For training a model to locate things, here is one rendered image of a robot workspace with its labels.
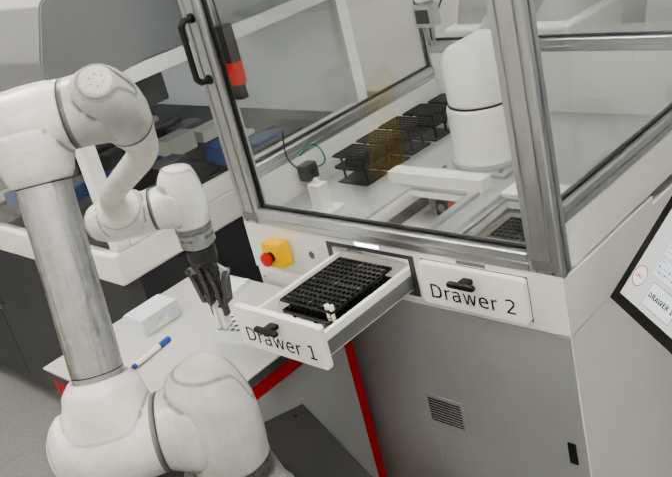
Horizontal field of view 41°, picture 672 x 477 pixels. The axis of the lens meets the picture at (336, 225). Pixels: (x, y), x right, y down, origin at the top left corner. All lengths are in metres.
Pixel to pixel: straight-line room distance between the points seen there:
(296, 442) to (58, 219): 0.66
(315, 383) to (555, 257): 0.78
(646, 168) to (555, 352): 0.49
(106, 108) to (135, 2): 1.14
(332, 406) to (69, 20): 1.27
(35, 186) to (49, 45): 0.95
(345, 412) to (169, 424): 0.88
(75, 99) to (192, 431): 0.63
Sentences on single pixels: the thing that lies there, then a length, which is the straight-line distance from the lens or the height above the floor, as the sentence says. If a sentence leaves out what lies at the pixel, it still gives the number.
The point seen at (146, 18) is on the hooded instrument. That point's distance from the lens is 2.75.
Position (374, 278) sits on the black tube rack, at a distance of 2.16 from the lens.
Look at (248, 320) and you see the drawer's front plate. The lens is 2.14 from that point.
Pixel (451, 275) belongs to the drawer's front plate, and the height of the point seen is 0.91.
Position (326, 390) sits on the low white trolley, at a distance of 2.40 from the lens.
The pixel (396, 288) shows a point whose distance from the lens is 2.15.
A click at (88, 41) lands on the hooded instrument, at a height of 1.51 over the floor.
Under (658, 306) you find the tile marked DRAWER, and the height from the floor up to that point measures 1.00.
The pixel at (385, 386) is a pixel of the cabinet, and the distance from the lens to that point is 2.50.
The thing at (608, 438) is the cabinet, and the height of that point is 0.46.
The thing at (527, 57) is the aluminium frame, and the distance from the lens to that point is 1.74.
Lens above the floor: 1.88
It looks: 23 degrees down
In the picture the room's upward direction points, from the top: 14 degrees counter-clockwise
